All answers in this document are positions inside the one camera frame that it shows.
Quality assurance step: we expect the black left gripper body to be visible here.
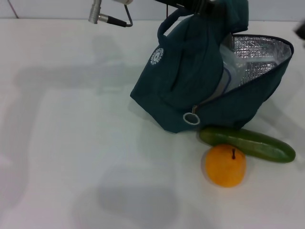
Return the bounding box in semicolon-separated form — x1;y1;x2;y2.
154;0;211;14

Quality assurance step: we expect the clear plastic food container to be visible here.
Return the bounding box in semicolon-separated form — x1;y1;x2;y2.
213;44;277;101

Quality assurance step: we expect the dark teal lunch bag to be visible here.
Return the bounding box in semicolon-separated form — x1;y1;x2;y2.
130;0;295;133

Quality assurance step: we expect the green cucumber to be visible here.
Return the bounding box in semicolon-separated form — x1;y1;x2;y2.
199;127;296;164

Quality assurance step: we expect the orange pear with stem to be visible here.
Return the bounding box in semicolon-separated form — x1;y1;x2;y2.
205;144;247;188

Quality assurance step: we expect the black cable silver connector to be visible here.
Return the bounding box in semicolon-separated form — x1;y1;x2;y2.
88;0;133;28

